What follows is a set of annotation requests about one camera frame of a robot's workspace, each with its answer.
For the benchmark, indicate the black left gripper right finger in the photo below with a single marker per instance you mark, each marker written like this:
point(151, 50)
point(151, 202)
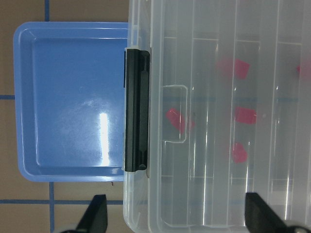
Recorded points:
point(259, 217)

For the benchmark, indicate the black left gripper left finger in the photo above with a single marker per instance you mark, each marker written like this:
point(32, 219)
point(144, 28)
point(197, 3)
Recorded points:
point(95, 217)

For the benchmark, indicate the red block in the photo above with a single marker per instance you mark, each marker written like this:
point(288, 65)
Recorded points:
point(233, 68)
point(245, 115)
point(237, 153)
point(178, 121)

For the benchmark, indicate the clear plastic box lid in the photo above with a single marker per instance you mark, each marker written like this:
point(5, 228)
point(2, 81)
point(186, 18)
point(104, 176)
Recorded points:
point(230, 72)

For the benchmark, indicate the clear plastic storage box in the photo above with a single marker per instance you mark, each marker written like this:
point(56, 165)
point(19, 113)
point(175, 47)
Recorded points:
point(218, 116)

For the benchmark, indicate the blue plastic tray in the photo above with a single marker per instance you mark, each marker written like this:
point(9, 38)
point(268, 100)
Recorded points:
point(69, 100)

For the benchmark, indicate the black box latch handle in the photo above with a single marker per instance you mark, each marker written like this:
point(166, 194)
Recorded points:
point(137, 84)

